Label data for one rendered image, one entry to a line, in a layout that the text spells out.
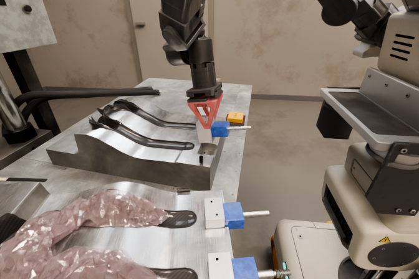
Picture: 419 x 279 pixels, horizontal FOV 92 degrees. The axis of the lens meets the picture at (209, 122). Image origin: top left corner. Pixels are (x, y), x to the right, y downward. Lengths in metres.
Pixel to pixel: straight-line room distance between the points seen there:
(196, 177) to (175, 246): 0.18
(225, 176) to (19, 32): 1.00
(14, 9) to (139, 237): 1.02
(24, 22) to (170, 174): 0.91
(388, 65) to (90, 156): 0.77
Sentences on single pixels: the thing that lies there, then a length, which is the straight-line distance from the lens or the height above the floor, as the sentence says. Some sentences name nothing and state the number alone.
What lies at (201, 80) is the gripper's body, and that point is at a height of 1.08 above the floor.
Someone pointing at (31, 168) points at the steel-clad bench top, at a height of 0.80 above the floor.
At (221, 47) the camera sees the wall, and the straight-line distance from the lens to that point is 2.99.
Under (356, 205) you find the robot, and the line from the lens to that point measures 0.65.
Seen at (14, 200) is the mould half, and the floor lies 0.91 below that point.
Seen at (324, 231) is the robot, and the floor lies 0.28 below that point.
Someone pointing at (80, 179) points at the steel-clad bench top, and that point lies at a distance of 0.70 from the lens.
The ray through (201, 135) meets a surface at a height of 0.95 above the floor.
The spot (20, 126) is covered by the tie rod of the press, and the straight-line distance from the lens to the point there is 1.02.
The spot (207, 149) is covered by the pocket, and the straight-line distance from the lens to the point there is 0.59.
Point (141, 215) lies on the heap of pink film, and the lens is 0.43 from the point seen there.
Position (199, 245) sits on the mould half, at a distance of 0.43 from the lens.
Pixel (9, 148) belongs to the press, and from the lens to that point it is 1.02.
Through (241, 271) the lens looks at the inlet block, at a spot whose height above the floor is 0.87.
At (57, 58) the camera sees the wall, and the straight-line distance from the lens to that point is 4.02.
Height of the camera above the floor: 1.23
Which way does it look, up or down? 30 degrees down
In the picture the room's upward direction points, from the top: straight up
